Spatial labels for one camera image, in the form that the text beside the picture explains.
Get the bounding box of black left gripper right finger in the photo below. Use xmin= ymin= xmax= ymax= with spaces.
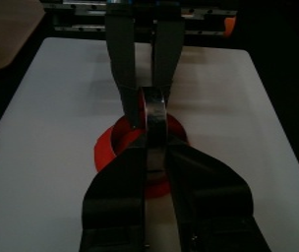
xmin=164 ymin=139 xmax=272 ymax=252

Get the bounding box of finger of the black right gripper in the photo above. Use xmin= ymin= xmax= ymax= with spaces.
xmin=103 ymin=11 xmax=141 ymax=130
xmin=149 ymin=12 xmax=186 ymax=106

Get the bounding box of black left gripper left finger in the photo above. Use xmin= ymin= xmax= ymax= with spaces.
xmin=77 ymin=129 xmax=149 ymax=252

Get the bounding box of round metal dough cutter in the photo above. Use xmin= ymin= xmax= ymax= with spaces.
xmin=137 ymin=86 xmax=173 ymax=200

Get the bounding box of small orange object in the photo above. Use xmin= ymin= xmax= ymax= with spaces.
xmin=221 ymin=17 xmax=237 ymax=39

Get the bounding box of white cutting board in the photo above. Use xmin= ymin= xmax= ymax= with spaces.
xmin=0 ymin=36 xmax=299 ymax=252

